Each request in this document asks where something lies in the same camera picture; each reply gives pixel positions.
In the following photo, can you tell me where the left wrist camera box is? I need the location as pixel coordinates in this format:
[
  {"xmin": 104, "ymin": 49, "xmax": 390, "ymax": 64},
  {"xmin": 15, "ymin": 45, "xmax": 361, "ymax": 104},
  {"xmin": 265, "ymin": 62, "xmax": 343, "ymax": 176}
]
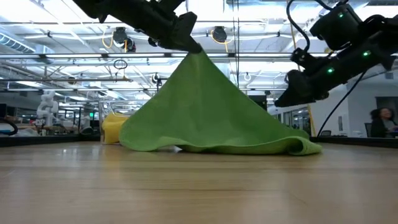
[{"xmin": 174, "ymin": 11, "xmax": 198, "ymax": 43}]

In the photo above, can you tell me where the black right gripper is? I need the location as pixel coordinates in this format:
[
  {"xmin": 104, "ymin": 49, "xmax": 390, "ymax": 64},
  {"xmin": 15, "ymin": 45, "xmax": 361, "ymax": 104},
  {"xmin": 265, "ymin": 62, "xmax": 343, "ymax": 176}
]
[{"xmin": 274, "ymin": 39, "xmax": 389, "ymax": 108}]

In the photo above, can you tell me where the clear plastic bin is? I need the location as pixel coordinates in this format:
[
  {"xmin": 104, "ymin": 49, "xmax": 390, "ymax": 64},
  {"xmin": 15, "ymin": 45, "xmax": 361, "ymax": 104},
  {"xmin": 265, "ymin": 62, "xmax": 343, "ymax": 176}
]
[{"xmin": 98, "ymin": 99, "xmax": 150, "ymax": 146}]

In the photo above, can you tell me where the bright green microfiber towel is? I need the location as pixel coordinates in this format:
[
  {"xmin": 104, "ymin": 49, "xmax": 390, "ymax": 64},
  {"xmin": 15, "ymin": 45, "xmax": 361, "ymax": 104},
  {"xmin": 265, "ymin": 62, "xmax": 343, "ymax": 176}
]
[{"xmin": 119, "ymin": 51, "xmax": 323, "ymax": 156}]

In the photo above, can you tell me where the long ceiling light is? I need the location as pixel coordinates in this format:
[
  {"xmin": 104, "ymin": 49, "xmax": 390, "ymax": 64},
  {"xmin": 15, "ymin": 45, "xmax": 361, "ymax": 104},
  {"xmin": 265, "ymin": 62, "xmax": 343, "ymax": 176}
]
[{"xmin": 0, "ymin": 52, "xmax": 187, "ymax": 60}]

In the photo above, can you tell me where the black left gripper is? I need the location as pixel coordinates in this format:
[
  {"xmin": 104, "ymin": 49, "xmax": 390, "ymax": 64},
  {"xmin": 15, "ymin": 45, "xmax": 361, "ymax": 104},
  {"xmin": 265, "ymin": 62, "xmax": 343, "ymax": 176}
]
[{"xmin": 133, "ymin": 0, "xmax": 203, "ymax": 54}]

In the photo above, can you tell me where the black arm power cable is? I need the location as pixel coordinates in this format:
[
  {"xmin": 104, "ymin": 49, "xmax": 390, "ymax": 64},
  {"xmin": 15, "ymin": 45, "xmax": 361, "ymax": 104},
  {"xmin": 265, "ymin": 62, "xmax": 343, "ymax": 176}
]
[{"xmin": 0, "ymin": 117, "xmax": 19, "ymax": 137}]

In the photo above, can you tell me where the yellow cable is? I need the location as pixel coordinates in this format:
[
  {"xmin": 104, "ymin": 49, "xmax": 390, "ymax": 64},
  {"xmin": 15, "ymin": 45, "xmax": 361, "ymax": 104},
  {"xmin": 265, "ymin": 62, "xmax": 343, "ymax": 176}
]
[{"xmin": 288, "ymin": 0, "xmax": 317, "ymax": 138}]

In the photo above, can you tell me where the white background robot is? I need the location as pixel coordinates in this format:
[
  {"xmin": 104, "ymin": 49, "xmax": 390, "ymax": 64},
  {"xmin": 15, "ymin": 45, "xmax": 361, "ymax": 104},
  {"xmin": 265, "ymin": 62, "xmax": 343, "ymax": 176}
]
[{"xmin": 35, "ymin": 90, "xmax": 60, "ymax": 127}]

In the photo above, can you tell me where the ceiling cord reel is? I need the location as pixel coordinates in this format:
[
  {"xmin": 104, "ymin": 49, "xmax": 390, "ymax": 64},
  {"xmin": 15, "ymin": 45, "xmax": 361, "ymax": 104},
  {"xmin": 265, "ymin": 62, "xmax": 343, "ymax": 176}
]
[
  {"xmin": 210, "ymin": 26, "xmax": 234, "ymax": 53},
  {"xmin": 101, "ymin": 26, "xmax": 137, "ymax": 53}
]

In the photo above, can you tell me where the hanging black cable loop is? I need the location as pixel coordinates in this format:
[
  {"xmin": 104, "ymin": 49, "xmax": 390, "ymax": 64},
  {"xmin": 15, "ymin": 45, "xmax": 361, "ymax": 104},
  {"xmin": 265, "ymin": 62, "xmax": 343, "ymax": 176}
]
[{"xmin": 113, "ymin": 58, "xmax": 129, "ymax": 70}]

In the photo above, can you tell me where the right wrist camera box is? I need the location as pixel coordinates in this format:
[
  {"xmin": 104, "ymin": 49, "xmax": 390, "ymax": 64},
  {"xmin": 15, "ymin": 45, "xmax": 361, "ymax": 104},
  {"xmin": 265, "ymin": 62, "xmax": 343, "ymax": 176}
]
[{"xmin": 290, "ymin": 47, "xmax": 325, "ymax": 75}]

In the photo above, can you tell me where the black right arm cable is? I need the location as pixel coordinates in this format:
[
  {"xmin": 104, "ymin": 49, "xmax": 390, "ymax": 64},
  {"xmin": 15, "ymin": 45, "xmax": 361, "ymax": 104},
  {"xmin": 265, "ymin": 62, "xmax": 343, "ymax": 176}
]
[{"xmin": 316, "ymin": 70, "xmax": 368, "ymax": 138}]

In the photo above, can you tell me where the black wall screen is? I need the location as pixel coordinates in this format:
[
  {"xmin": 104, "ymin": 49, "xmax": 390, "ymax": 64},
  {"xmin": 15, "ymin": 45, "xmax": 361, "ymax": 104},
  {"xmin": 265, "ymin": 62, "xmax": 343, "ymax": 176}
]
[{"xmin": 248, "ymin": 95, "xmax": 268, "ymax": 112}]

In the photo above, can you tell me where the person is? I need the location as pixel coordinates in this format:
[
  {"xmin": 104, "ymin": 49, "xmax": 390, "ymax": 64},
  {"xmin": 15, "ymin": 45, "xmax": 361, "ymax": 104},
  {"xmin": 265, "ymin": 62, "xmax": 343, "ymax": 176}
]
[{"xmin": 369, "ymin": 107, "xmax": 398, "ymax": 139}]

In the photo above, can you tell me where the yellow microfiber towel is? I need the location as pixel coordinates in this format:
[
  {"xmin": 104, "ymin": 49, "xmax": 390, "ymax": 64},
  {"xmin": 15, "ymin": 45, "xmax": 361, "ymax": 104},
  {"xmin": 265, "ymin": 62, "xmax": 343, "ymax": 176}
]
[{"xmin": 101, "ymin": 112, "xmax": 130, "ymax": 145}]

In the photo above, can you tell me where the ceiling air duct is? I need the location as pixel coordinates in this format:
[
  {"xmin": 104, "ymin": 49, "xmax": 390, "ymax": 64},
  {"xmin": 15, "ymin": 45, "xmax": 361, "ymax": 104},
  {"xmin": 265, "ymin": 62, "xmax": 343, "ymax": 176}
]
[{"xmin": 0, "ymin": 30, "xmax": 55, "ymax": 65}]

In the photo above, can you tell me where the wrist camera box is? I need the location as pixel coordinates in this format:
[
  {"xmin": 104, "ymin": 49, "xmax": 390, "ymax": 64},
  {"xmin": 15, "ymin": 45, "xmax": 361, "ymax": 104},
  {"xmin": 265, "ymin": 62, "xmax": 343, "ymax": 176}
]
[
  {"xmin": 174, "ymin": 11, "xmax": 198, "ymax": 43},
  {"xmin": 290, "ymin": 47, "xmax": 325, "ymax": 75}
]

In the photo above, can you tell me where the black hanging fixture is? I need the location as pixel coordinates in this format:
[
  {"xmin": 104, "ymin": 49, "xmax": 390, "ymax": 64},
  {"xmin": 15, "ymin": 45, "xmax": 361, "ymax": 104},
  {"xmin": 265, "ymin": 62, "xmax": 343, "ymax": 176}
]
[{"xmin": 151, "ymin": 72, "xmax": 165, "ymax": 91}]

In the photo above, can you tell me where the horizontal ceiling pipe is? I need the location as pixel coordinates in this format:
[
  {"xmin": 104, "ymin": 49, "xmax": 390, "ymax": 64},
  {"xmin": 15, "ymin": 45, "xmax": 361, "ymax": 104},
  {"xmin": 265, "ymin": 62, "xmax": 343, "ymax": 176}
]
[{"xmin": 0, "ymin": 77, "xmax": 134, "ymax": 83}]

